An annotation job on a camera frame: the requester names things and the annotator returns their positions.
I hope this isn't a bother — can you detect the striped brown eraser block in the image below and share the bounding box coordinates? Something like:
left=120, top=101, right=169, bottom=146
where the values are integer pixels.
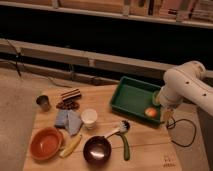
left=61, top=89, right=81, bottom=101

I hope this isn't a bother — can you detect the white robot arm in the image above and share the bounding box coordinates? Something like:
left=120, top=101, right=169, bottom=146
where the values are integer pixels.
left=157, top=61, right=213, bottom=123

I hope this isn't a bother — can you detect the dark brown bowl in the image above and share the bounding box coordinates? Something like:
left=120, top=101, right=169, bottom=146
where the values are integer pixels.
left=83, top=136, right=112, bottom=165

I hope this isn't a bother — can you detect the red bowl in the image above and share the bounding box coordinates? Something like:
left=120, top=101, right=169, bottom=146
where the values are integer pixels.
left=30, top=127, right=64, bottom=161

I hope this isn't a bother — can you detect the orange fruit toy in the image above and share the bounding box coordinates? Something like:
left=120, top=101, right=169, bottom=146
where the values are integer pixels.
left=145, top=107, right=157, bottom=118

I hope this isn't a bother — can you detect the green cup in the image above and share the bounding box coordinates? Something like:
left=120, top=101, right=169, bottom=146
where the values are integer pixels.
left=152, top=91, right=160, bottom=106

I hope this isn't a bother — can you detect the green plastic tray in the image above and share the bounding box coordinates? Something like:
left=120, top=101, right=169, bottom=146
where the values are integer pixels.
left=110, top=76, right=161, bottom=125

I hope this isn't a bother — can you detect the white paper cup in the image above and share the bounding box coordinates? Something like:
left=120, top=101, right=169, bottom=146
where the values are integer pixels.
left=81, top=109, right=98, bottom=129

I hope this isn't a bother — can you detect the wooden board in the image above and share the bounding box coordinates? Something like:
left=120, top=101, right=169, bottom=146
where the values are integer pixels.
left=23, top=85, right=182, bottom=171

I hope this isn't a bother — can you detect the yellow banana toy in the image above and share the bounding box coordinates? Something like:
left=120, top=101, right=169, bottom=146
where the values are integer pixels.
left=59, top=134, right=82, bottom=158

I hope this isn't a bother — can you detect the blue cloth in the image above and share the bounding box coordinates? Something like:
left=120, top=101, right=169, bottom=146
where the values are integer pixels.
left=54, top=110, right=82, bottom=136

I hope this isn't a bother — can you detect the brown grape bunch toy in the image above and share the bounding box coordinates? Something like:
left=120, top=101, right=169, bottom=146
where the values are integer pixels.
left=56, top=101, right=80, bottom=110

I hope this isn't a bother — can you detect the metal cup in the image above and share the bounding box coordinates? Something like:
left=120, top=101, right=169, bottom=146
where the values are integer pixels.
left=36, top=95, right=51, bottom=112

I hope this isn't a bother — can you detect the black cable right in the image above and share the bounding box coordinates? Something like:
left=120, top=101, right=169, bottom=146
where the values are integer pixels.
left=165, top=117, right=198, bottom=148

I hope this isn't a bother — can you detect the black cable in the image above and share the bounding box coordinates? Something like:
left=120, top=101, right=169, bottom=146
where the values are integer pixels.
left=165, top=117, right=198, bottom=148
left=0, top=33, right=73, bottom=89

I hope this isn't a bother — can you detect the green handled dish brush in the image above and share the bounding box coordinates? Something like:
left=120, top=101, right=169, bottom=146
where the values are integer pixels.
left=104, top=120, right=130, bottom=161

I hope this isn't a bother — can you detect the black cable left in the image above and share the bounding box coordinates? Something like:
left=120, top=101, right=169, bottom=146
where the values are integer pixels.
left=0, top=33, right=73, bottom=89

